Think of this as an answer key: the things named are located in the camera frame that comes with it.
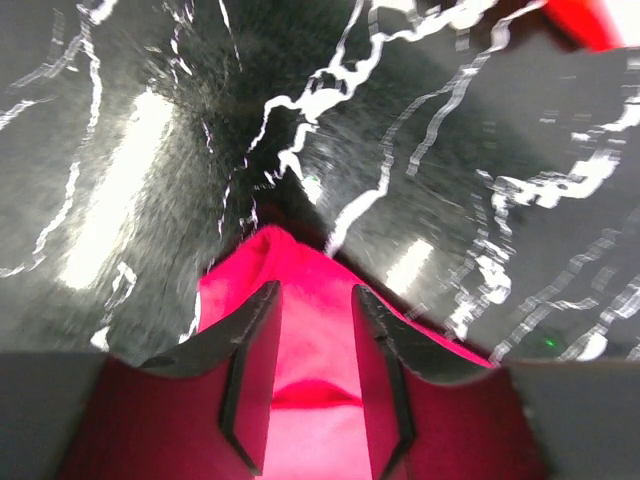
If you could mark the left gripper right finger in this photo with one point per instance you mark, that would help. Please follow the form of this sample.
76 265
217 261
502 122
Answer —
432 414

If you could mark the folded red orange t shirts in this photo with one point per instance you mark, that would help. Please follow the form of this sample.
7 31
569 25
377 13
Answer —
586 22

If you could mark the black marble pattern mat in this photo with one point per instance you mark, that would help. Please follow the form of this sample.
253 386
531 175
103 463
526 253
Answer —
467 158

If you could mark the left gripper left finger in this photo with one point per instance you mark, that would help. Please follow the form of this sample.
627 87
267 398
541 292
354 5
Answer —
197 411

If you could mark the bright pink t shirt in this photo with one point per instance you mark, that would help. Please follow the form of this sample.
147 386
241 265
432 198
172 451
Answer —
316 420

